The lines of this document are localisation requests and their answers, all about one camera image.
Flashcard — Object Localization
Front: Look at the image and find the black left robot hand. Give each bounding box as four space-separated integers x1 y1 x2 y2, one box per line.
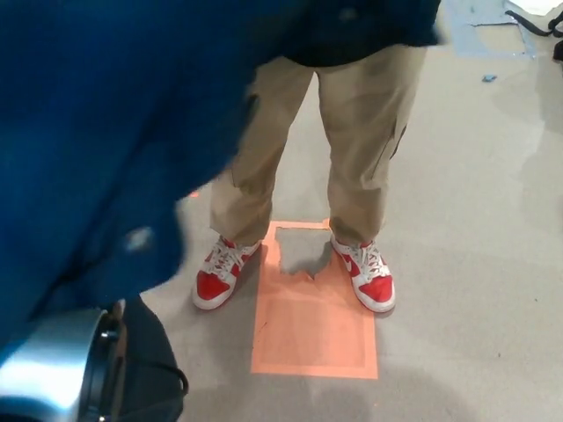
113 296 188 422

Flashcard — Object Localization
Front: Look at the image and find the dark teal coat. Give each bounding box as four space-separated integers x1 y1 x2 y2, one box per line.
0 0 446 357

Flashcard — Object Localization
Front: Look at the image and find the person's left red white sneaker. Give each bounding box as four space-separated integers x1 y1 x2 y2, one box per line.
329 235 396 314

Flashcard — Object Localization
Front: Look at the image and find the person's black top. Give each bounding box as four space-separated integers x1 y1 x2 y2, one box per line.
283 39 441 69

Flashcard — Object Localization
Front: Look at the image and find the orange floor tape rectangle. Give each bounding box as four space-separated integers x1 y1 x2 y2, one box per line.
250 219 379 382

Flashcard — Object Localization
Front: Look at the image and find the blue floor tape marking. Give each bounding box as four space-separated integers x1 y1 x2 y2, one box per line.
448 0 540 58

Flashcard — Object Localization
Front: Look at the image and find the white sheet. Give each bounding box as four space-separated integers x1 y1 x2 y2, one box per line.
516 0 563 21

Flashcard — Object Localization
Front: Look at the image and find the black cable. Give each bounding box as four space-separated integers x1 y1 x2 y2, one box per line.
504 9 563 39

